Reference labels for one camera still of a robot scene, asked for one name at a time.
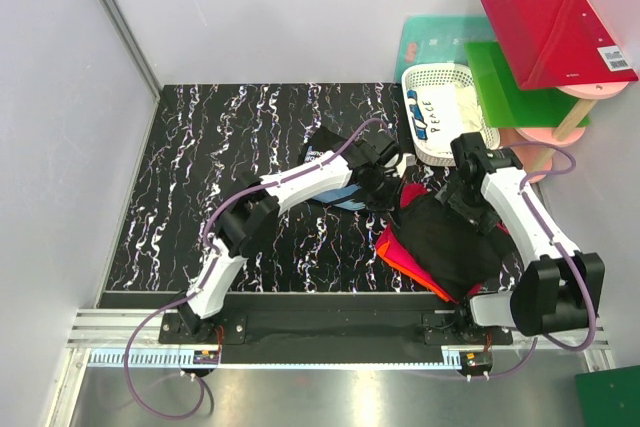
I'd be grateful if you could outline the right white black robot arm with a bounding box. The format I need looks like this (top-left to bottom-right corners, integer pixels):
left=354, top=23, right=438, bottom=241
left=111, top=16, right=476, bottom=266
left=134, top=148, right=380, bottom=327
left=437, top=132, right=605, bottom=352

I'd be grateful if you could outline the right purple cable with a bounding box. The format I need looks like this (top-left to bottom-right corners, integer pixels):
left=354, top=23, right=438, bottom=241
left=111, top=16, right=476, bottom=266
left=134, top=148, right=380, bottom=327
left=414, top=141, right=599, bottom=382

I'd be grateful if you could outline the white plastic laundry basket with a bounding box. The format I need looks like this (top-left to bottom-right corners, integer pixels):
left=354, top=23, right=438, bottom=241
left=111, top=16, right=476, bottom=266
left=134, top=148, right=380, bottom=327
left=401, top=63, right=500, bottom=167

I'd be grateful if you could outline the pink wooden shelf stand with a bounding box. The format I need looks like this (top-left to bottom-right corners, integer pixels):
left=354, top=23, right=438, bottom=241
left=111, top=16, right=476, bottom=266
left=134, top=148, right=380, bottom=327
left=487, top=0, right=629, bottom=185

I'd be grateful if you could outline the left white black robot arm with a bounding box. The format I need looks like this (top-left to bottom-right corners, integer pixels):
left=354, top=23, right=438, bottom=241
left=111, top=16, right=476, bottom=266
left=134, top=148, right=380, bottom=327
left=177, top=126, right=406, bottom=343

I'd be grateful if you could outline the dark green board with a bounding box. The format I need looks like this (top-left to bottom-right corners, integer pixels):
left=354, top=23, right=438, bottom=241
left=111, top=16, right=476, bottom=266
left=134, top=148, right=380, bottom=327
left=575, top=366, right=640, bottom=427

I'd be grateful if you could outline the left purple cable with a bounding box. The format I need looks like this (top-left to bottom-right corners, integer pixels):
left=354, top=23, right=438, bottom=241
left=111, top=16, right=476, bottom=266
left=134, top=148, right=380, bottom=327
left=123, top=118, right=394, bottom=419

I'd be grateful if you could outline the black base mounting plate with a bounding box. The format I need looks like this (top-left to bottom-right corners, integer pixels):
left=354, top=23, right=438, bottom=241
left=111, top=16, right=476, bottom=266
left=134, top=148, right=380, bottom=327
left=159, top=292, right=513, bottom=369

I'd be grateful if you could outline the left corner aluminium post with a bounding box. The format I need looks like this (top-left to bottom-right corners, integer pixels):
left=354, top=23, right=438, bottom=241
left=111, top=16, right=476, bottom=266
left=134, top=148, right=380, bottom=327
left=99, top=0, right=163, bottom=99

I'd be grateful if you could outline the red plastic sheet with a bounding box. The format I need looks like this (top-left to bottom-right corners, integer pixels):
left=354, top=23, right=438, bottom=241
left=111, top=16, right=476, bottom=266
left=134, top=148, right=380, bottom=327
left=479, top=0, right=639, bottom=92

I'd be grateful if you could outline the aluminium frame rail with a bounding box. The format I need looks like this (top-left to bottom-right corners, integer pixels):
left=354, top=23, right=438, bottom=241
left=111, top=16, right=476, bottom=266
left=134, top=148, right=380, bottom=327
left=67, top=309, right=614, bottom=368

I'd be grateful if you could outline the green plastic sheet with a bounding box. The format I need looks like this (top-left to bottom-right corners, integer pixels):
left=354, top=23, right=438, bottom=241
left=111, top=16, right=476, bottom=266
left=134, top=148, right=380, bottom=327
left=464, top=42, right=578, bottom=128

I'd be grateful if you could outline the teal plastic board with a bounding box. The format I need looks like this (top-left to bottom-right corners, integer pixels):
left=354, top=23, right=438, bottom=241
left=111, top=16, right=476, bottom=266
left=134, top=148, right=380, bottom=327
left=394, top=15, right=496, bottom=83

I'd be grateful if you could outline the orange t shirt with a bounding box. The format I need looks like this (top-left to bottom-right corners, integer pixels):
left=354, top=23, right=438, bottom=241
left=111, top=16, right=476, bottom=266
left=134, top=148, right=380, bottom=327
left=376, top=240, right=453, bottom=302

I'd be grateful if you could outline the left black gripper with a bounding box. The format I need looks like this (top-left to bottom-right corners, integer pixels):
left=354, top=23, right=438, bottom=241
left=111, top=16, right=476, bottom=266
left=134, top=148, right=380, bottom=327
left=361, top=166, right=405, bottom=227

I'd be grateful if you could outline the purple cable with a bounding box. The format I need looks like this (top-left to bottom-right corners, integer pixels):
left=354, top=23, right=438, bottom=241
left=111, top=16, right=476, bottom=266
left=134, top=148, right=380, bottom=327
left=123, top=118, right=394, bottom=419
left=414, top=141, right=599, bottom=382

